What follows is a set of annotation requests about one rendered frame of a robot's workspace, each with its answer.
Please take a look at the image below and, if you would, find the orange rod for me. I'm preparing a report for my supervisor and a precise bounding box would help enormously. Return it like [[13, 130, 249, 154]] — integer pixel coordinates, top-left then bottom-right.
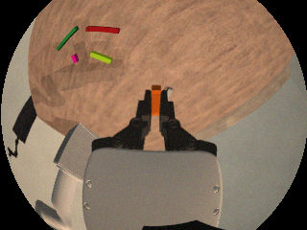
[[152, 85, 161, 116]]

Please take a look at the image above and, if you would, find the small magenta block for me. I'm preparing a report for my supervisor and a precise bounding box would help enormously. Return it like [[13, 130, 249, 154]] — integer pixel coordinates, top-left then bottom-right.
[[71, 54, 79, 63]]

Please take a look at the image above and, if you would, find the red rod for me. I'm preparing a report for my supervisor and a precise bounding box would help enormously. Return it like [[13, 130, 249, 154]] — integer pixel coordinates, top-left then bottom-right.
[[85, 26, 120, 34]]

